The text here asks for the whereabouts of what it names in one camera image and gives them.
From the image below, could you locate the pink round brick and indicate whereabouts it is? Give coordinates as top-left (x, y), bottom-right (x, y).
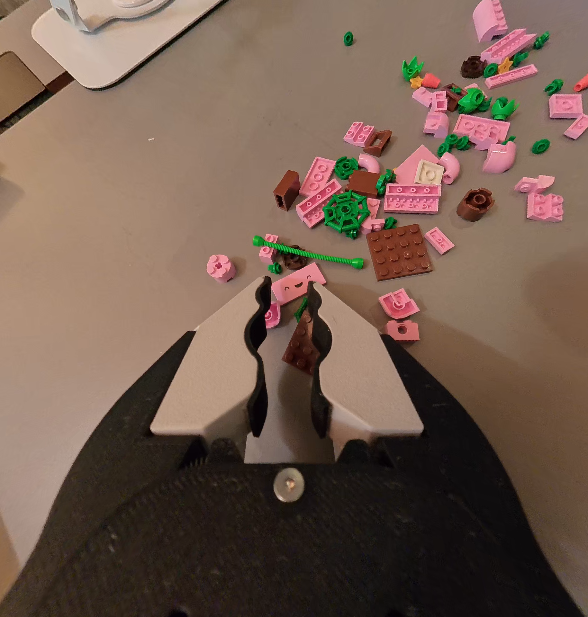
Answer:
top-left (206, 254), bottom-right (237, 285)

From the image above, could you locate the pile of small toy bricks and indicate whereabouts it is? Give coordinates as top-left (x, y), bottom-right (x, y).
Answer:
top-left (253, 0), bottom-right (588, 376)

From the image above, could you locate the grey desk hatch lid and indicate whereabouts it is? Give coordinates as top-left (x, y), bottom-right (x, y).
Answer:
top-left (0, 52), bottom-right (47, 134)

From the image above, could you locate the white board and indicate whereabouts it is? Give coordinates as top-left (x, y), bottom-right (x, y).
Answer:
top-left (32, 0), bottom-right (225, 90)

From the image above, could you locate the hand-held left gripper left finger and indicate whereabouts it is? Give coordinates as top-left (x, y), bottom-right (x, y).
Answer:
top-left (150, 276), bottom-right (273, 440)

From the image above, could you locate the brown round brick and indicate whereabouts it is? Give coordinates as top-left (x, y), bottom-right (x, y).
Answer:
top-left (457, 188), bottom-right (496, 222)

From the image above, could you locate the green ribbed rod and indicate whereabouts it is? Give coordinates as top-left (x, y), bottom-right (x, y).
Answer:
top-left (253, 235), bottom-right (365, 268)

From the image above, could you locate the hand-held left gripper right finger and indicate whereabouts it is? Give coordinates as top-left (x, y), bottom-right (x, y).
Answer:
top-left (306, 281), bottom-right (424, 445)

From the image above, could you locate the brown studded plate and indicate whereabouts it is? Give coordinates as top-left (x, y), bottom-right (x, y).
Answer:
top-left (281, 311), bottom-right (321, 376)
top-left (366, 224), bottom-right (434, 282)

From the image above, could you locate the brown square brick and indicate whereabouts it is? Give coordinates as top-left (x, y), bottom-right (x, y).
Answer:
top-left (273, 170), bottom-right (301, 212)

